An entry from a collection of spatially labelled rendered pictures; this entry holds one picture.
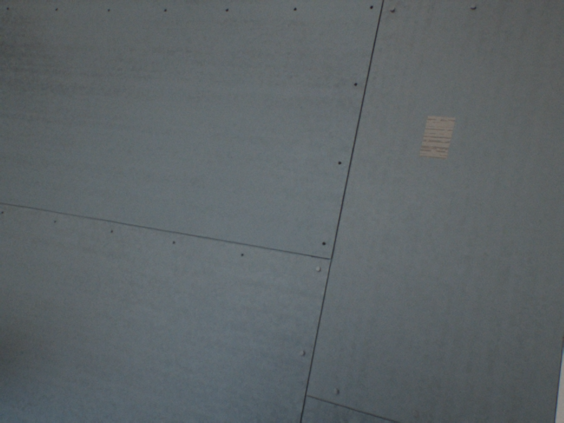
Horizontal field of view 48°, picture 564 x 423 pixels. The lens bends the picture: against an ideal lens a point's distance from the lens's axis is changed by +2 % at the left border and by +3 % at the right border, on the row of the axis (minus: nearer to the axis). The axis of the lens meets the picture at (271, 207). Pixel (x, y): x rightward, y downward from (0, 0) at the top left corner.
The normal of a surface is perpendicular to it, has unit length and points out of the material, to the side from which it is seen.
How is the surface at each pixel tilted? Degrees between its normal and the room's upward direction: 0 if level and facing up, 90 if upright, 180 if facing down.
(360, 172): 90
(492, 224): 90
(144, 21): 90
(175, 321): 90
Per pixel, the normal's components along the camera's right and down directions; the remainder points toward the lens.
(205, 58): -0.40, -0.22
